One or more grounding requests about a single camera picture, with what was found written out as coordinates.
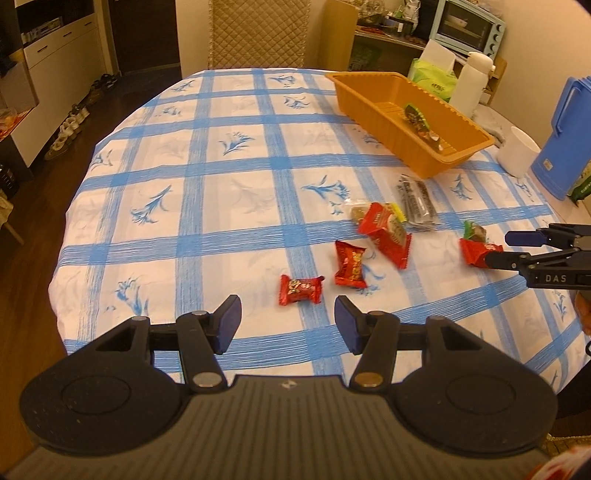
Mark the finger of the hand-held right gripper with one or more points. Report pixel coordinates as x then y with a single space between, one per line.
521 238
505 261

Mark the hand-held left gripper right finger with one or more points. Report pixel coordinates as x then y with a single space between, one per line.
346 323

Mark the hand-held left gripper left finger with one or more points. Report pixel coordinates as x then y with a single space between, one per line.
229 323

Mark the green snack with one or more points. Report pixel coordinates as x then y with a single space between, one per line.
475 229

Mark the small red candy packet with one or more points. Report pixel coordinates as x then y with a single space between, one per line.
300 290

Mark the large red snack packet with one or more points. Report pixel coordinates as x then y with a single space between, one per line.
385 233

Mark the clear brown snack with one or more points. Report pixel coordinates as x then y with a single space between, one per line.
355 213

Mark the orange plastic tray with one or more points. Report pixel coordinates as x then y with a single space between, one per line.
369 99

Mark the green bag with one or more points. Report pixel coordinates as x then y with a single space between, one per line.
582 184

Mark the white cup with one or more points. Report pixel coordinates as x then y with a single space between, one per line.
519 152

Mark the blue plastic pitcher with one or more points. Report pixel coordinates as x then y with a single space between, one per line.
561 138

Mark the grey cloth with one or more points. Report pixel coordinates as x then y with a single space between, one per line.
491 124

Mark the yellow green snack packet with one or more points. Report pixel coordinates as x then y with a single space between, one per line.
398 212

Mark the blue checked tablecloth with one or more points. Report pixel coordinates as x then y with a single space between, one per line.
207 184

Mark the green nut snack packet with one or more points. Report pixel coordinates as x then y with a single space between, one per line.
418 121

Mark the white bottle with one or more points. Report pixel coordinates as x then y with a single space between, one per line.
471 83

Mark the green tissue pack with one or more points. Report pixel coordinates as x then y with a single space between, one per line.
431 76

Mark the light blue toaster oven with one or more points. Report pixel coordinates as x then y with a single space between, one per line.
468 25

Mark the cluttered shelf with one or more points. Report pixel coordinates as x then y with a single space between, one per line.
388 32

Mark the row of light shoes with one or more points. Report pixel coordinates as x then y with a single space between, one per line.
67 129

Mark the dark shoes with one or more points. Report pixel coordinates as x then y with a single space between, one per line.
102 85

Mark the beige quilted chair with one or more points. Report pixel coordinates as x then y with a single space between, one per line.
256 32

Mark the white cabinet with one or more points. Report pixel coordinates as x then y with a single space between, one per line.
60 69

